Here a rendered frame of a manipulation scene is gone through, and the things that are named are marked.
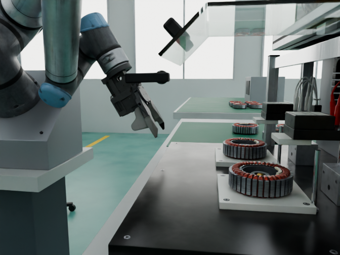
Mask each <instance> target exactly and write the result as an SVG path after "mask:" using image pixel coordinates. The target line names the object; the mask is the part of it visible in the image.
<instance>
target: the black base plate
mask: <svg viewBox="0 0 340 255"><path fill-rule="evenodd" d="M215 148H223V143H191V142H171V143H170V145H169V146H168V148H167V150H166V151H165V153H164V155H163V156H162V158H161V160H160V161H159V163H158V165H157V166H156V168H155V169H154V171H153V173H152V174H151V176H150V178H149V179H148V181H147V182H146V184H145V186H144V187H143V189H142V191H141V192H140V194H139V195H138V197H137V199H136V200H135V202H134V204H133V205H132V207H131V208H130V210H129V212H128V213H127V215H126V216H125V218H124V219H123V221H122V223H121V224H120V226H119V228H118V229H117V231H116V232H115V234H114V236H113V237H112V239H111V241H110V242H109V244H108V255H340V206H337V205H336V204H335V203H334V202H333V201H332V200H331V199H329V198H328V197H327V196H326V195H325V194H324V193H323V192H322V191H321V179H322V168H323V163H337V160H338V159H337V158H335V157H334V156H332V155H331V154H329V153H327V152H326V151H324V150H322V149H321V148H319V147H318V150H321V155H320V167H319V180H318V192H317V204H316V207H318V208H319V211H318V212H317V213H316V215H314V214H295V213H285V212H267V211H249V210H231V209H219V197H218V184H217V174H229V167H224V166H216V157H215ZM281 165H282V166H284V167H286V168H287V169H289V170H291V171H292V172H293V180H294V181H295V182H296V183H297V185H298V186H299V187H300V188H301V189H302V191H303V192H304V193H305V194H306V195H307V197H308V198H309V199H310V200H311V197H312V185H313V172H314V166H313V165H295V164H294V163H293V162H292V161H291V160H290V159H289V158H288V145H282V148H281Z"/></svg>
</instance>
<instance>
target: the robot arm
mask: <svg viewBox="0 0 340 255"><path fill-rule="evenodd" d="M81 10H82V0H0V118H10V117H15V116H19V115H21V114H23V113H25V112H27V111H29V110H30V109H32V108H33V107H34V106H35V105H36V104H37V103H38V102H39V100H40V99H42V100H43V101H44V102H45V103H46V104H48V105H50V106H52V107H55V108H62V107H64V106H65V105H66V104H67V103H68V101H69V100H71V99H72V96H73V94H74V93H75V91H76V89H77V88H78V86H79V85H80V83H81V82H82V80H83V79H84V77H85V76H86V74H87V72H88V71H89V69H90V68H91V66H92V65H93V64H94V63H95V62H96V61H97V62H98V64H99V65H100V67H101V69H102V71H103V72H104V74H105V75H106V77H105V78H103V79H102V80H101V81H102V83H103V84H105V85H106V86H107V88H108V90H109V91H110V93H111V95H112V96H111V97H110V99H111V100H110V101H111V103H112V104H113V106H114V108H115V109H116V111H117V113H118V114H119V116H120V117H121V116H122V117H123V116H125V115H128V114H130V113H132V112H135V116H136V119H135V120H134V122H133V123H132V125H131V127H132V130H133V131H138V130H142V129H146V128H149V129H150V130H151V132H152V134H153V135H154V137H155V138H157V134H158V128H157V126H156V124H155V122H156V121H157V122H158V124H159V125H160V127H161V128H162V129H163V130H164V121H163V119H162V117H161V115H160V114H159V112H158V110H157V108H156V106H155V105H154V103H153V102H152V100H151V98H150V97H149V95H148V93H147V92H146V90H145V89H144V87H143V86H141V85H142V84H141V82H156V83H158V84H165V83H166V82H169V81H170V73H168V72H166V71H164V70H160V71H158V72H157V73H127V72H128V71H129V70H130V69H131V68H132V66H131V65H130V63H129V59H128V58H127V56H126V54H125V53H124V51H123V49H122V48H121V46H120V44H119V42H118V41H117V39H116V37H115V35H114V34H113V32H112V30H111V28H110V25H109V24H108V23H107V22H106V20H105V19H104V17H103V15H102V14H100V13H98V12H94V13H89V14H87V15H85V16H83V17H82V18H81ZM41 31H42V32H43V42H44V59H45V76H46V79H45V82H43V83H42V84H41V86H40V85H39V83H38V82H37V80H36V79H34V78H33V77H32V76H31V75H30V74H28V73H27V72H26V71H25V70H24V69H23V68H22V66H21V65H20V63H19V61H18V60H17V56H18V55H19V54H20V53H21V52H22V51H23V49H24V48H25V47H26V46H27V45H28V44H29V43H30V42H31V41H32V40H33V38H34V37H35V36H36V35H37V34H39V33H40V32H41ZM80 34H81V35H80ZM120 77H121V80H120Z"/></svg>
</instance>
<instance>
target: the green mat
mask: <svg viewBox="0 0 340 255"><path fill-rule="evenodd" d="M233 124H235V123H230V122H182V123H181V124H180V126H179V127H178V129H177V130H176V132H175V133H174V135H173V137H172V138H171V140H170V141H169V143H168V144H167V147H168V146H169V145H170V143H171V142H191V143H223V141H225V140H227V139H230V138H247V139H248V138H250V139H251V138H252V139H258V140H262V141H264V140H263V139H262V135H263V131H264V125H265V124H257V125H258V126H259V132H258V133H256V134H252V135H251V134H250V135H248V134H247V135H246V134H237V133H234V132H232V125H233ZM255 124H256V123H255Z"/></svg>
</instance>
